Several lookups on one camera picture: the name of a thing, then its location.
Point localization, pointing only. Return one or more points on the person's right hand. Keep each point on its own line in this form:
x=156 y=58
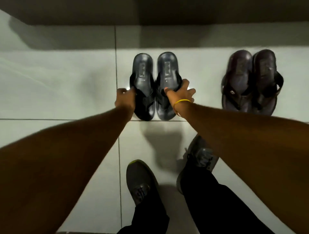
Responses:
x=179 y=94

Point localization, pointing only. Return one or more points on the person's left hand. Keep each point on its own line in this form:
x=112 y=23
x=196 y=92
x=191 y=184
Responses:
x=125 y=100

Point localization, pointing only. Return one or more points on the person's right thumb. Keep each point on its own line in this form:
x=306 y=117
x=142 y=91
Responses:
x=168 y=91

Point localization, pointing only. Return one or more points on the person's left thumb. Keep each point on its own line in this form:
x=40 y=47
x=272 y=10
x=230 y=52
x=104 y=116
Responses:
x=133 y=92

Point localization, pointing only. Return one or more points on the black slide sandal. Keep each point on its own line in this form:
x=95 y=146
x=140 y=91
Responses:
x=167 y=70
x=143 y=72

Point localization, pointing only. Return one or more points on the person's right forearm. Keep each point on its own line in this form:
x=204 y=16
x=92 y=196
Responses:
x=253 y=149

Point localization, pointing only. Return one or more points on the person's left forearm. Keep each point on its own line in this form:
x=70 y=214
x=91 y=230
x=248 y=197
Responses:
x=62 y=168

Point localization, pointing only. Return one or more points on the yellow wristband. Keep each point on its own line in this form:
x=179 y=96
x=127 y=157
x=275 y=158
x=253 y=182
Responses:
x=181 y=100

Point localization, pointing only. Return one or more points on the grey sneaker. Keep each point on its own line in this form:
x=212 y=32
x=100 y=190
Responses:
x=201 y=154
x=140 y=178

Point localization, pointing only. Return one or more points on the black trousers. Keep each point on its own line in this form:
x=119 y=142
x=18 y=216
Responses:
x=212 y=207

